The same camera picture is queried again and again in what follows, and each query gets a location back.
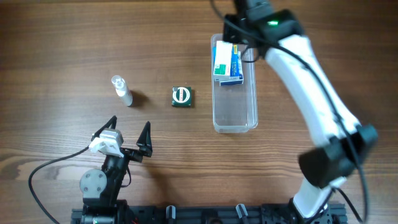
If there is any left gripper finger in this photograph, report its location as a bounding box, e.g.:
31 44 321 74
91 115 117 140
136 121 152 149

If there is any white green Panadol box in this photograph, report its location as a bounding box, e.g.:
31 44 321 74
213 40 233 79

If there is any blue medicine box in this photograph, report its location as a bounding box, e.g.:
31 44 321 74
213 40 240 82

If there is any white Hansaplast box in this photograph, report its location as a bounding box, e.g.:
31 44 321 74
219 51 244 86

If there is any dark green square box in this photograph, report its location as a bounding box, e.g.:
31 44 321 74
172 86 192 108

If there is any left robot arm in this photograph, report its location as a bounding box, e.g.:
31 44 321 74
71 116 153 224

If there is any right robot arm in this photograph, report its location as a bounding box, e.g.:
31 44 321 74
223 0 378 223

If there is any clear plastic container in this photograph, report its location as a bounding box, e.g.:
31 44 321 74
210 32 259 134

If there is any white spray bottle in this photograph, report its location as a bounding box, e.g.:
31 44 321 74
111 75 133 106

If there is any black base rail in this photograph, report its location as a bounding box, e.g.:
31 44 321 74
70 203 348 224

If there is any left black cable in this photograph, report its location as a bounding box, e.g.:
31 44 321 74
28 146 91 224

